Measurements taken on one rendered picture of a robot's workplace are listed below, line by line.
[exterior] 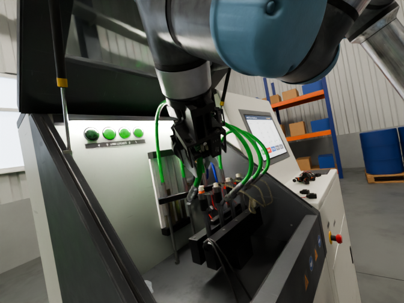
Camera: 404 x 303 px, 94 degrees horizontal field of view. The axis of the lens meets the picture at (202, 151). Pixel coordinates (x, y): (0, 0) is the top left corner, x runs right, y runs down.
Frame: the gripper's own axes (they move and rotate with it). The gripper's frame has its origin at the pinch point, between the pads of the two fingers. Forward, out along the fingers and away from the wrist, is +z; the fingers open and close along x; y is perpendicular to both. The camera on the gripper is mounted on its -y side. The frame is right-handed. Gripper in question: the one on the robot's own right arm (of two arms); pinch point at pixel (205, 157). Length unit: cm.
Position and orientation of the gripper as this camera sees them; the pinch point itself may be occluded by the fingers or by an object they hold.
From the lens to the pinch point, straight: 59.6
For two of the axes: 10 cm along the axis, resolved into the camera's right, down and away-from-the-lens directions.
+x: 6.4, -1.2, 7.6
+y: 7.5, -1.3, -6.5
